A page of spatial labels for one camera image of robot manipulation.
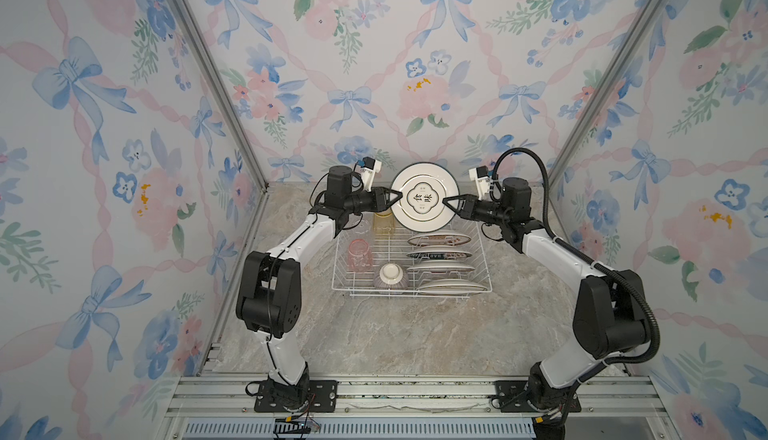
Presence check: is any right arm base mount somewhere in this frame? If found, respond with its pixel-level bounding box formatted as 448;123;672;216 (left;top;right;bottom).
492;363;582;421

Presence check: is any white plate green rim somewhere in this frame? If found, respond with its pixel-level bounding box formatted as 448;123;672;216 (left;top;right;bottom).
391;162;459;233

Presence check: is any black corrugated cable conduit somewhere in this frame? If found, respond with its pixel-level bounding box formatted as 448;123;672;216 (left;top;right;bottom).
493;147;661;364

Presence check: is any pink glass cup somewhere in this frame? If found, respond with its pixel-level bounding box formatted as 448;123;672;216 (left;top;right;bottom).
347;238;374;273

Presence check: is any aluminium corner post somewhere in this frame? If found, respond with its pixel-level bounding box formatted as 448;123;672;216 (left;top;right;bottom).
168;0;268;193
549;0;668;187

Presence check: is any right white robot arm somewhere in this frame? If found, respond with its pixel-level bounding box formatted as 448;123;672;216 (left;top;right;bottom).
443;178;661;402

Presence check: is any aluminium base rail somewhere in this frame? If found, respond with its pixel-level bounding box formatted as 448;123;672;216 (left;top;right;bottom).
154;374;681;439

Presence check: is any green banded rim plate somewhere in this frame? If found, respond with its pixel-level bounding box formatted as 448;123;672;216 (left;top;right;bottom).
407;246;473;261

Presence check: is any orange sunburst pattern plate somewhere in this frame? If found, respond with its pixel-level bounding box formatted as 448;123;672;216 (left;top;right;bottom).
407;230;472;247

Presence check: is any right aluminium corner post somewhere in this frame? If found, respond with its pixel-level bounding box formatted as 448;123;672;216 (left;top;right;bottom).
549;0;668;187

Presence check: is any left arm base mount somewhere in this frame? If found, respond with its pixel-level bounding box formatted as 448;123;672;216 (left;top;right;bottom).
245;373;339;413

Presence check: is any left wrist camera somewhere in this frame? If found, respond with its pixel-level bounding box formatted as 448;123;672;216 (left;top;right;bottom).
357;157;383;191

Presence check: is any plate in rack front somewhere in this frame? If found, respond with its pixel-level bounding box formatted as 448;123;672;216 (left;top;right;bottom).
416;279;488;296

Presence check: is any yellow glass cup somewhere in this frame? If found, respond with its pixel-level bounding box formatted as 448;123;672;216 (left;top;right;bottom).
373;210;396;239

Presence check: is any white wire dish rack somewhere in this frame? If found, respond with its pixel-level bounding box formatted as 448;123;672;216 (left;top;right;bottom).
332;215;493;299

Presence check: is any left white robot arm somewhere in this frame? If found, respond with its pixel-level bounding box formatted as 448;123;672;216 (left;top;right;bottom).
235;157;402;392

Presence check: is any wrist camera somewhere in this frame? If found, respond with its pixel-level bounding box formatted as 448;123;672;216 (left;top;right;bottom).
357;157;383;191
468;166;493;200

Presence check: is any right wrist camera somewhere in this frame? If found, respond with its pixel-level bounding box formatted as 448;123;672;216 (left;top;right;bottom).
468;166;493;200

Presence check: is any left aluminium corner post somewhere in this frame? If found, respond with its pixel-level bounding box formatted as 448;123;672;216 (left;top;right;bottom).
168;0;268;193

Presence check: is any white ceramic bowl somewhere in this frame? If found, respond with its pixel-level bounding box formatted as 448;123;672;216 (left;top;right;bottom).
373;263;409;290

